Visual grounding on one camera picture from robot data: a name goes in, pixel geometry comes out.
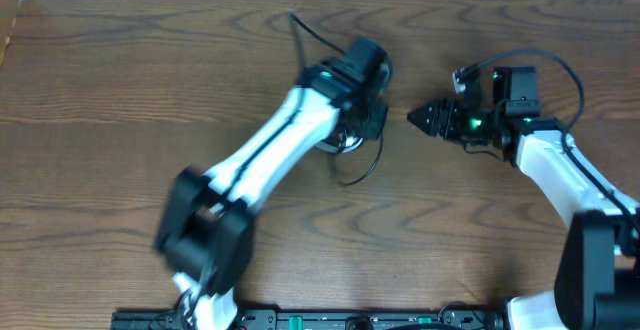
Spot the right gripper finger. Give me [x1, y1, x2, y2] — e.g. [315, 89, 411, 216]
[407, 98, 446, 120]
[408, 117, 439, 137]

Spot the black usb cable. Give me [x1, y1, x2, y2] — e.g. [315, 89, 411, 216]
[324, 129, 385, 188]

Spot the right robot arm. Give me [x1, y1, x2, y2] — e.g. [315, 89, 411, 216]
[407, 66, 639, 329]

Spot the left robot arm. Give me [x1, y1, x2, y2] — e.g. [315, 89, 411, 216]
[153, 37, 393, 329]

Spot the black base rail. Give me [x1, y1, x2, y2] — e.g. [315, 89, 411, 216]
[109, 307, 506, 330]

